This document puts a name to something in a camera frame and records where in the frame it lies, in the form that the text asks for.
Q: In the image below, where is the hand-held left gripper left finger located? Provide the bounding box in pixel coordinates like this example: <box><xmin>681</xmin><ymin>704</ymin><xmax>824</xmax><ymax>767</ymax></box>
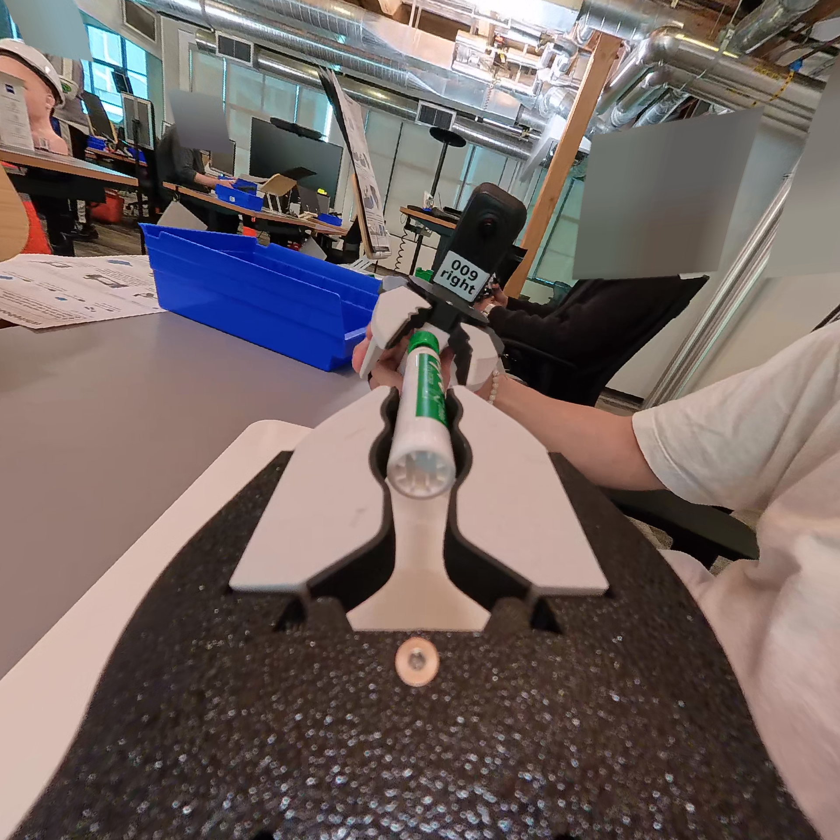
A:
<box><xmin>230</xmin><ymin>386</ymin><xmax>403</xmax><ymax>595</ymax></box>

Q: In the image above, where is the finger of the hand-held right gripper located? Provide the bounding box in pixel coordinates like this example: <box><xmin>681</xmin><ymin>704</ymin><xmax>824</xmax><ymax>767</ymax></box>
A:
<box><xmin>453</xmin><ymin>325</ymin><xmax>506</xmax><ymax>388</ymax></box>
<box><xmin>367</xmin><ymin>289</ymin><xmax>434</xmax><ymax>350</ymax></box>

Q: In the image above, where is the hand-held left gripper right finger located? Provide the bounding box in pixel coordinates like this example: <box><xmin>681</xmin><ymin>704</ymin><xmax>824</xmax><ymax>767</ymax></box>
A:
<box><xmin>446</xmin><ymin>386</ymin><xmax>610</xmax><ymax>597</ymax></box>

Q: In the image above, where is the white whiteboard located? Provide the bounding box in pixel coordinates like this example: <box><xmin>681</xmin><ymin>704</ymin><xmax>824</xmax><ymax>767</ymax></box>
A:
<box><xmin>0</xmin><ymin>420</ymin><xmax>491</xmax><ymax>840</ymax></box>

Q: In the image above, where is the green dry-erase marker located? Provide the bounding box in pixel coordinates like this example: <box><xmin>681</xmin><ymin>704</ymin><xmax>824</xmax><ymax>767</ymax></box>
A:
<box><xmin>386</xmin><ymin>351</ymin><xmax>458</xmax><ymax>501</ymax></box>

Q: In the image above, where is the blue storage bin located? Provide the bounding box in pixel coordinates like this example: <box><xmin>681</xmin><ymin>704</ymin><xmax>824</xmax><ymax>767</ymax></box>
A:
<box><xmin>140</xmin><ymin>223</ymin><xmax>383</xmax><ymax>373</ymax></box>

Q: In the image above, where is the person's right forearm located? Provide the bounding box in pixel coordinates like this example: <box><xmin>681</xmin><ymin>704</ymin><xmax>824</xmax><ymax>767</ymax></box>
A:
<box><xmin>489</xmin><ymin>374</ymin><xmax>670</xmax><ymax>493</ymax></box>

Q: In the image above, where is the person's right hand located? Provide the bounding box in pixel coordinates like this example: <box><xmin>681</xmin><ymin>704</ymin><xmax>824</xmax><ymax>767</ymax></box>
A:
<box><xmin>351</xmin><ymin>328</ymin><xmax>409</xmax><ymax>389</ymax></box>

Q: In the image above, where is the poster board on stand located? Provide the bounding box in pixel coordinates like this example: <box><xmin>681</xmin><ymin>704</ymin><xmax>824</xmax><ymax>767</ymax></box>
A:
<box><xmin>318</xmin><ymin>66</ymin><xmax>391</xmax><ymax>260</ymax></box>

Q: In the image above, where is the black computer monitor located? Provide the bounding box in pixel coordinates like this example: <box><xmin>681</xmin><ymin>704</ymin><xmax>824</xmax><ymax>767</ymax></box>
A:
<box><xmin>249</xmin><ymin>118</ymin><xmax>344</xmax><ymax>198</ymax></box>

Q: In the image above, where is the silver metal pole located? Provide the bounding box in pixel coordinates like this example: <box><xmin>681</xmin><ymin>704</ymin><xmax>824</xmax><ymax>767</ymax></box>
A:
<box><xmin>646</xmin><ymin>177</ymin><xmax>795</xmax><ymax>408</ymax></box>

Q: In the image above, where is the printed instruction paper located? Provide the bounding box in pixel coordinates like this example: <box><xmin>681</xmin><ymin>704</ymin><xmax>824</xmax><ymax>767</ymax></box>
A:
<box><xmin>0</xmin><ymin>255</ymin><xmax>165</xmax><ymax>329</ymax></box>

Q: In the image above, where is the mannequin head with hard hat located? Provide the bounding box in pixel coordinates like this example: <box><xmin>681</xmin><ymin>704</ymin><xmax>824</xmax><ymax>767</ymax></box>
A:
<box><xmin>0</xmin><ymin>38</ymin><xmax>70</xmax><ymax>155</ymax></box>

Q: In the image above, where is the wooden post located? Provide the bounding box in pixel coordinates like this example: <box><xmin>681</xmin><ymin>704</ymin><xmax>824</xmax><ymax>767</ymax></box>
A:
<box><xmin>502</xmin><ymin>33</ymin><xmax>624</xmax><ymax>299</ymax></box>

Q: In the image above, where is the silver ventilation duct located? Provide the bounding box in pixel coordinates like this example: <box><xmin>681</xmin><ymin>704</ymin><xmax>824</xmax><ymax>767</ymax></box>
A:
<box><xmin>131</xmin><ymin>0</ymin><xmax>840</xmax><ymax>165</ymax></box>

